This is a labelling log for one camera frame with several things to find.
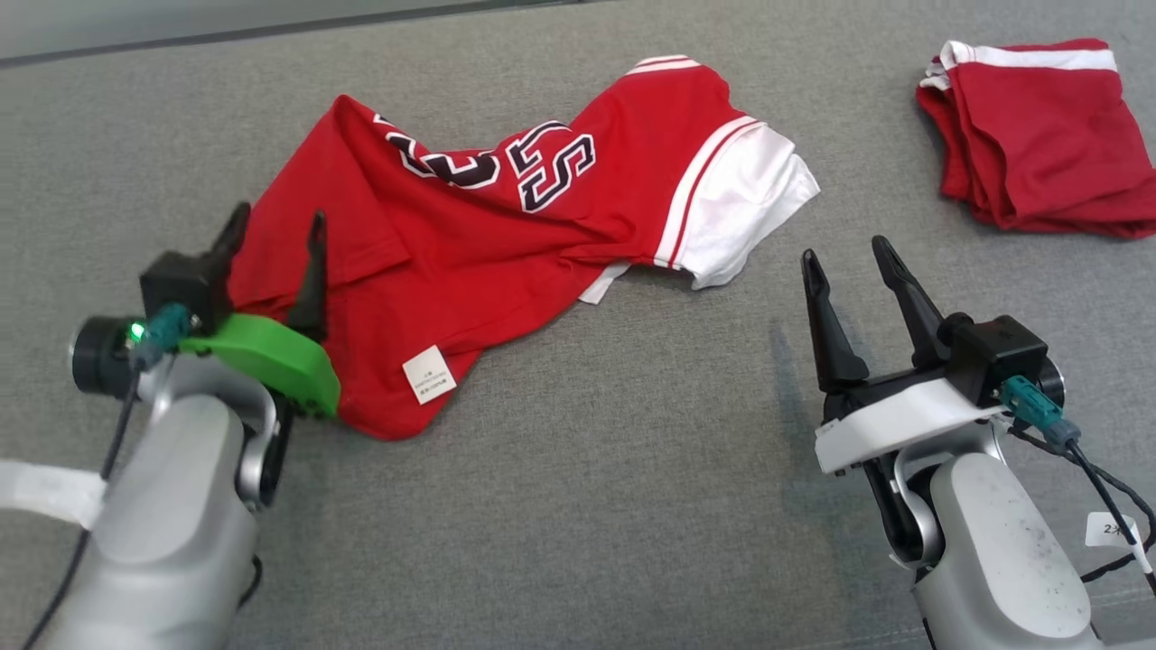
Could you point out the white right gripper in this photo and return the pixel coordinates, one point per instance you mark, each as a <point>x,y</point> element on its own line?
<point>903,420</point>

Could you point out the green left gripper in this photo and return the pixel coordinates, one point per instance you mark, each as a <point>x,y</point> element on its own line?
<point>280,361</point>

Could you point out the red and white basketball jersey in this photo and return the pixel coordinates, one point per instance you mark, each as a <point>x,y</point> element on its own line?
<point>470,253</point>

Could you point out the red shorts with white stripes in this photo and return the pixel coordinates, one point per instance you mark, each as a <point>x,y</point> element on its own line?
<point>1039,144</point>

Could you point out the white tape on left arm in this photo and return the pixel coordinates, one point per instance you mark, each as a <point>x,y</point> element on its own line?
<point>45,492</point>

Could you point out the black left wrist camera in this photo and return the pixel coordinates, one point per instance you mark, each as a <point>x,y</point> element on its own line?
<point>181,284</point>

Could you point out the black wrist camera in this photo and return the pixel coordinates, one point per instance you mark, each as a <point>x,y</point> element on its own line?
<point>181,284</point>
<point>998,352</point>

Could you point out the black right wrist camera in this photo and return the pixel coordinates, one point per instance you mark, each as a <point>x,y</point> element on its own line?
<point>998,352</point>

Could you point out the teal left camera connector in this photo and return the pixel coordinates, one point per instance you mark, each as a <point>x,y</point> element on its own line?
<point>163,334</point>

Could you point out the teal camera connector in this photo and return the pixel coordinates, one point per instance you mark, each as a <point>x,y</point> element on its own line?
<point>163,334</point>
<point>1039,411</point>

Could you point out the teal right camera connector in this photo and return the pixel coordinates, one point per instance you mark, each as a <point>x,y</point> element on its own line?
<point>1039,411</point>

